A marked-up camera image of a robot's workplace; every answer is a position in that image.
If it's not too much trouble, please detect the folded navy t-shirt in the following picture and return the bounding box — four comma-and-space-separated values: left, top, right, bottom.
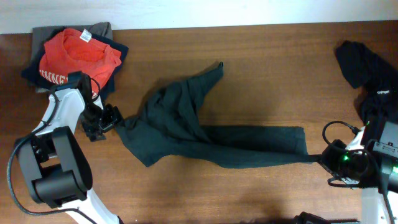
21, 28, 128, 98

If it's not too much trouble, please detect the folded grey t-shirt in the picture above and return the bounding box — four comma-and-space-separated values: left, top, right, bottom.
25, 21, 114, 94

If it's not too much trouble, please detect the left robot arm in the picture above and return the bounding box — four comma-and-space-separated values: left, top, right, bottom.
7, 71, 123, 224

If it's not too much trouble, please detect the folded orange t-shirt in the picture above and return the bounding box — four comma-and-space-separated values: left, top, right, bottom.
39, 28, 122, 97

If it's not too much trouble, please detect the dark green t-shirt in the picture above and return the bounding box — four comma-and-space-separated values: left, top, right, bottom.
116, 62, 320, 169

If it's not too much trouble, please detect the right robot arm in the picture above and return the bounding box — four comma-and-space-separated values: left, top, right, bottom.
318, 118, 397, 223

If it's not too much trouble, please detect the black clothes pile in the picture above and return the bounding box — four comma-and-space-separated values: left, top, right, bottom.
335, 40, 397, 124

